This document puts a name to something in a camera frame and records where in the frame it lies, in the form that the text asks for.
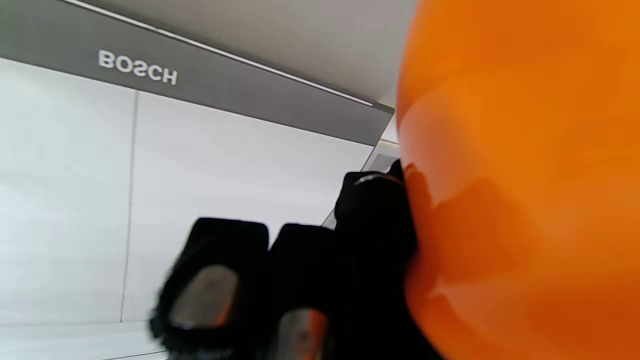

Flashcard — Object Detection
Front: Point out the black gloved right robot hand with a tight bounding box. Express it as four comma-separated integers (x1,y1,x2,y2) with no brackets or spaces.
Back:
149,160,446,360

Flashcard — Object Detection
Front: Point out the orange plastic bowl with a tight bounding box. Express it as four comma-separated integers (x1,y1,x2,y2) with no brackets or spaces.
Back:
395,0,640,360

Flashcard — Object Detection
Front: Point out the white Bosch dishwasher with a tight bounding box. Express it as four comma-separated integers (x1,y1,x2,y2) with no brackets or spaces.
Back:
0,0,418,360

